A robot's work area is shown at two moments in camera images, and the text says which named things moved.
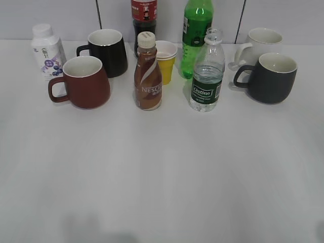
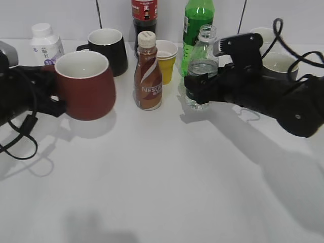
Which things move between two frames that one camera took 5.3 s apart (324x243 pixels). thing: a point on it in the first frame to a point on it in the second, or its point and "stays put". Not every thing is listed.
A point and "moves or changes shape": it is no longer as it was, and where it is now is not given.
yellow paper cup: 166,67 stays put
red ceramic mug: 86,83 moves or changes shape
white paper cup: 166,50 stays put
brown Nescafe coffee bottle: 148,82 stays put
